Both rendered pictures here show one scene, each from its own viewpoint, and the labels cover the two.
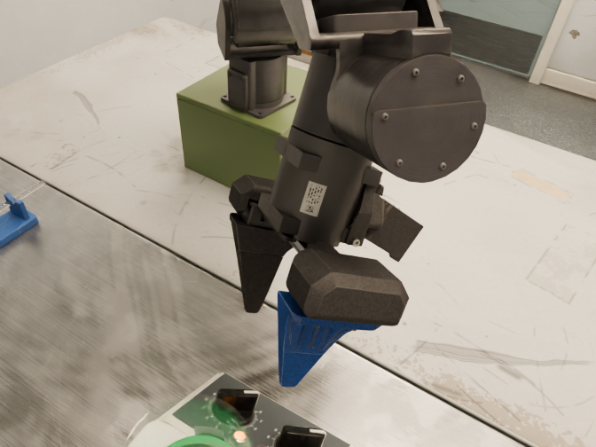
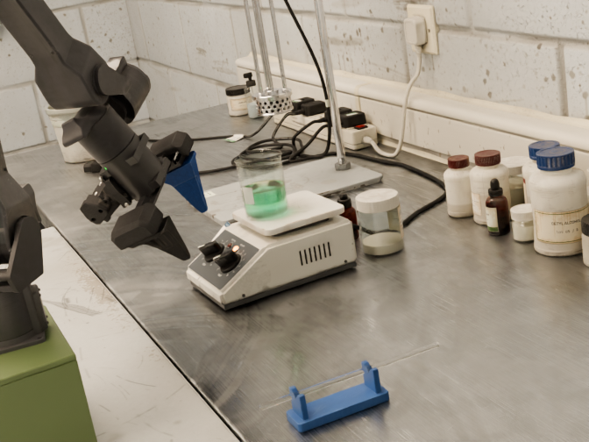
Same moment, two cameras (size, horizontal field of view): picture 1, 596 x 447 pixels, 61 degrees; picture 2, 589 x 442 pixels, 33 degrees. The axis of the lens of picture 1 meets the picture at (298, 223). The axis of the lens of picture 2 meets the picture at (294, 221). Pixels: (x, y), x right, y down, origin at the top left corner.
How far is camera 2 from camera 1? 139 cm
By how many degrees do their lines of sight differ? 108
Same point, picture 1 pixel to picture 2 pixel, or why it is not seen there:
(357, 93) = (138, 81)
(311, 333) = (187, 180)
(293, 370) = (200, 198)
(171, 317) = (226, 343)
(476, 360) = (75, 305)
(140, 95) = not seen: outside the picture
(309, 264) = (179, 139)
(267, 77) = not seen: hidden behind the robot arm
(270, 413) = (213, 270)
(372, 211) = not seen: hidden behind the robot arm
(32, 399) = (337, 321)
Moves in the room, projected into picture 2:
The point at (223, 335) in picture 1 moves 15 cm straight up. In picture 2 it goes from (202, 331) to (179, 216)
